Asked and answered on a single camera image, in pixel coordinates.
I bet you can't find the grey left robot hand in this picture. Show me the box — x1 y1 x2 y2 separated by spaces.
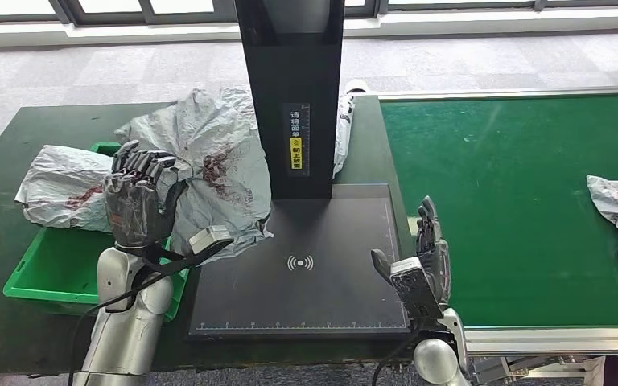
103 140 188 248

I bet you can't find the crumpled grey poly mailer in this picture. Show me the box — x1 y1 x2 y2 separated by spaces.
332 94 356 179

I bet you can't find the grey parcel with red smear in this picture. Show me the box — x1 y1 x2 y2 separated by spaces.
14 145 123 232

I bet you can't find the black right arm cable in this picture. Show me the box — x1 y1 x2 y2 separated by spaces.
370 319 423 386

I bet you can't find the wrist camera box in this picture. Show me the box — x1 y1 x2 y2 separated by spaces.
389 257 444 321
188 225 234 256

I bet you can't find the grey parcel with brown stain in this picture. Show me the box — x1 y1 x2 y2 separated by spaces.
114 88 274 265

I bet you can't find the green conveyor belt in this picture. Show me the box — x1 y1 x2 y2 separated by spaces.
381 94 618 329

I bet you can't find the dark green table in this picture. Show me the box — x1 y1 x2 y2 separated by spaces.
0 96 427 376

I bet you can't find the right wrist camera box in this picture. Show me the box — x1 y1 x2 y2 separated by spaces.
389 257 444 321

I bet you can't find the black scanning machine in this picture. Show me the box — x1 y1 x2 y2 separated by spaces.
187 0 412 342

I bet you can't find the green plastic crate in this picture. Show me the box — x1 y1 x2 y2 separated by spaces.
2 141 190 321

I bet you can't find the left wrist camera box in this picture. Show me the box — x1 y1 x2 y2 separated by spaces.
188 225 234 256

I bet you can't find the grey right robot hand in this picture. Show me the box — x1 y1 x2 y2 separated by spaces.
370 195 453 308

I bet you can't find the aluminium conveyor frame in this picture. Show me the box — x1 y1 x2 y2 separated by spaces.
375 84 618 386

